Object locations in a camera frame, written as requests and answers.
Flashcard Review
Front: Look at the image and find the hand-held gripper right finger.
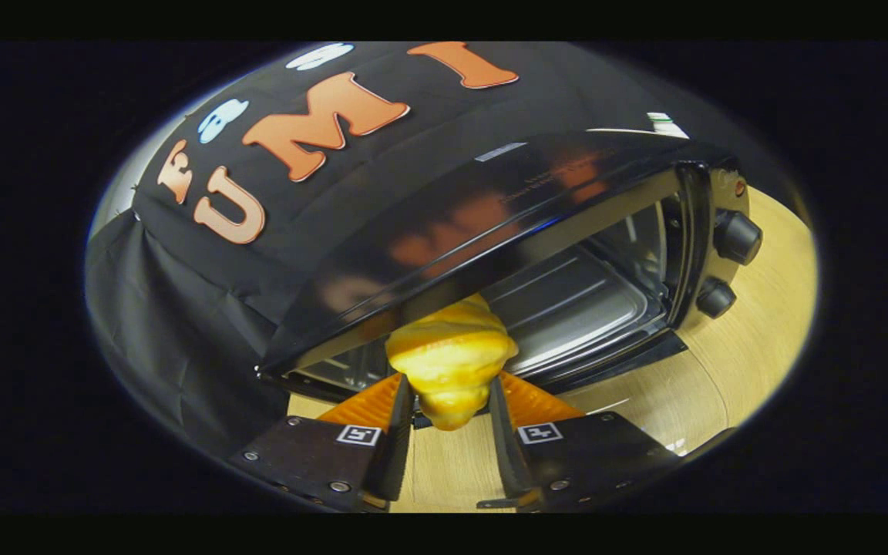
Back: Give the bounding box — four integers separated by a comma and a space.
477, 372, 680, 511

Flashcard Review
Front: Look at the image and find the metal baking tray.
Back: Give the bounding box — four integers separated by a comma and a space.
483, 247, 649, 375

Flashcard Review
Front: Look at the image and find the golden croissant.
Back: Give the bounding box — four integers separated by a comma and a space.
386, 293, 520, 431

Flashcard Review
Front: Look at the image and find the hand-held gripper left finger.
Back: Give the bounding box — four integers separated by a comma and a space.
230, 374, 416, 513

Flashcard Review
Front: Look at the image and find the black toaster oven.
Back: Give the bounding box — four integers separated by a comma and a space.
255, 129, 763, 402

